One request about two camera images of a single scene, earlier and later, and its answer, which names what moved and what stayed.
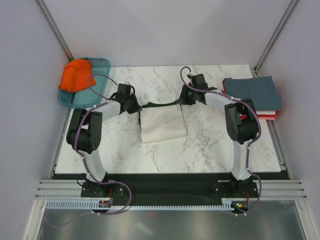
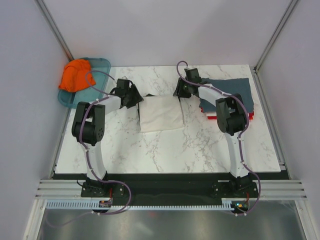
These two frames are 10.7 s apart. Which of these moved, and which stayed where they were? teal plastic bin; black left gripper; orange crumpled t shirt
Moved: black left gripper
Stayed: orange crumpled t shirt; teal plastic bin
